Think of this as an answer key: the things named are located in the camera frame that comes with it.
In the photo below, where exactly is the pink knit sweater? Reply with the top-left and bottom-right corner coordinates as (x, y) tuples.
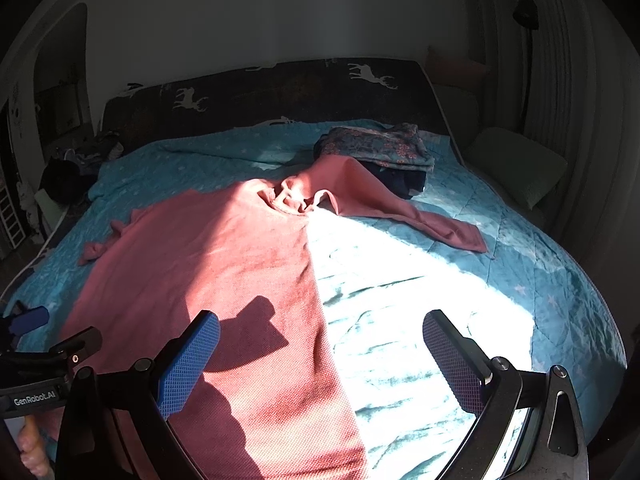
(60, 155), (486, 479)

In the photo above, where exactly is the dark clothes pile bedside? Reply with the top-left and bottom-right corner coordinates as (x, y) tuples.
(39, 132), (124, 207)

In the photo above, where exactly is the person's left hand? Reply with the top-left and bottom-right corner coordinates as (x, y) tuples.
(18, 427), (52, 479)

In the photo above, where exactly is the turquoise star quilt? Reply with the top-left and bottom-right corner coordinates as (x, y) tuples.
(8, 122), (626, 479)

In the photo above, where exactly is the navy star folded garment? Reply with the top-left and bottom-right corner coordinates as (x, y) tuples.
(362, 162), (426, 200)

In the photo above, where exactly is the light green pillow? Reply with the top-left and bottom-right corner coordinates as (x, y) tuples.
(463, 127), (567, 210)

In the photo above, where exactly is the dark deer pattern headboard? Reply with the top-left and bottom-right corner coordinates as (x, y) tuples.
(101, 58), (450, 152)

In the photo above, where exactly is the floral folded garment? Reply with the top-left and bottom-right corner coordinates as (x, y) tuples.
(314, 124), (435, 171)

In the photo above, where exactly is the green bench cushion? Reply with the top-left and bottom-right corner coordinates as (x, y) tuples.
(434, 84), (480, 151)

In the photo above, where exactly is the pink cushion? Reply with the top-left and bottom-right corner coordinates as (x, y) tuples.
(424, 47), (489, 92)

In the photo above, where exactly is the grey pleated curtain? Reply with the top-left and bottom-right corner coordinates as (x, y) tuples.
(474, 0), (640, 261)

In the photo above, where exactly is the black wall lamp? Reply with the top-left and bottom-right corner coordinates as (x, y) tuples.
(512, 0), (539, 32)

